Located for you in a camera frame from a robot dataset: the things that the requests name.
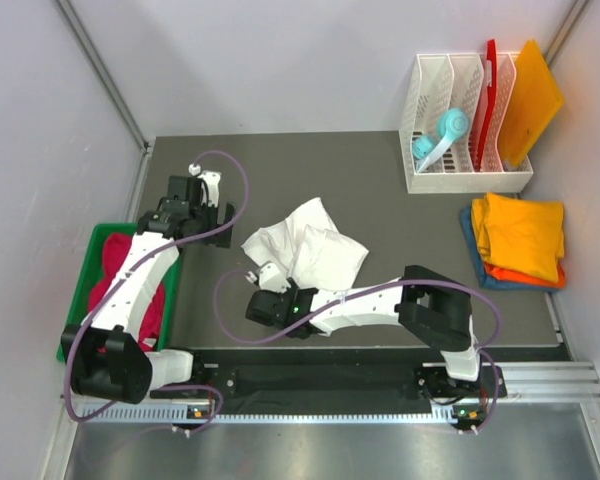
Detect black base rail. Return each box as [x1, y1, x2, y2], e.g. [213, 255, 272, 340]
[173, 359, 507, 416]

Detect white t-shirt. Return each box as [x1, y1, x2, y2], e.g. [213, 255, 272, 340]
[242, 197, 369, 291]

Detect magenta t-shirt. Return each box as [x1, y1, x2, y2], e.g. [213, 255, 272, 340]
[88, 232, 166, 352]

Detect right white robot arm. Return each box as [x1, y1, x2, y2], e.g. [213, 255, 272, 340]
[246, 265, 484, 396]

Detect green plastic bin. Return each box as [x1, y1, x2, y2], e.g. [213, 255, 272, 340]
[66, 223, 182, 351]

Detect orange folder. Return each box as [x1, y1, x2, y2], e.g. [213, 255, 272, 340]
[498, 39, 564, 169]

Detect blue folded t-shirt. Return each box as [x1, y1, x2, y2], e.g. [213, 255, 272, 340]
[459, 206, 563, 292]

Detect yellow folded t-shirt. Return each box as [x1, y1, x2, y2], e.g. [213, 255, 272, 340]
[470, 192, 565, 284]

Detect orange folded t-shirt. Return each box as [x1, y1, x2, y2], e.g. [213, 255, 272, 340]
[483, 262, 567, 289]

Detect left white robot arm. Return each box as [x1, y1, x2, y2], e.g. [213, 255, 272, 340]
[61, 169, 235, 404]

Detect white file organizer rack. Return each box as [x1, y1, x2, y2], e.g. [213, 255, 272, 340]
[398, 53, 533, 194]

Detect red folder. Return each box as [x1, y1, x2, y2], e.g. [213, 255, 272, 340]
[470, 39, 498, 172]

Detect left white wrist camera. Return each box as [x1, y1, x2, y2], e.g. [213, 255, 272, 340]
[188, 163, 222, 207]

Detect grey slotted cable duct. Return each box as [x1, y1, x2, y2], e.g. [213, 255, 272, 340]
[79, 402, 481, 426]

